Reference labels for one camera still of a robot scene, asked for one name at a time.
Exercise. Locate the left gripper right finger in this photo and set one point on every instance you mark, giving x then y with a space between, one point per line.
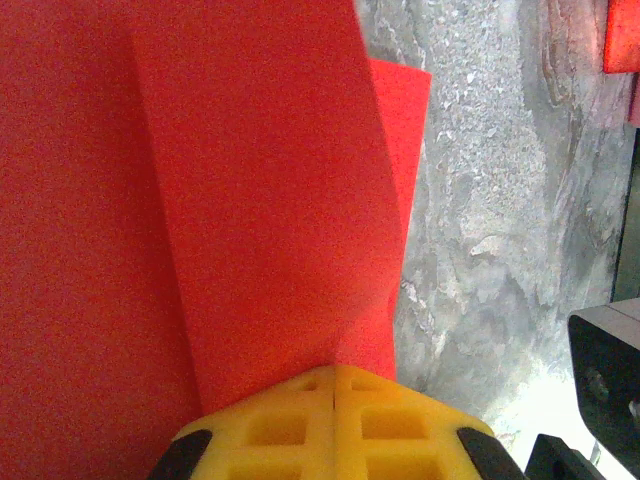
400 435

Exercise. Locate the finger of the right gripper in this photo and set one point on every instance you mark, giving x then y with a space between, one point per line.
555 462

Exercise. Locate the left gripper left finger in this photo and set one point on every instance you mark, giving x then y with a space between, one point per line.
270 435

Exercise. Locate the red cloth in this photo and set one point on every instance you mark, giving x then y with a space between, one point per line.
225 200

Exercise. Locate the small red block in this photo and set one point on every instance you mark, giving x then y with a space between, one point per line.
622 35

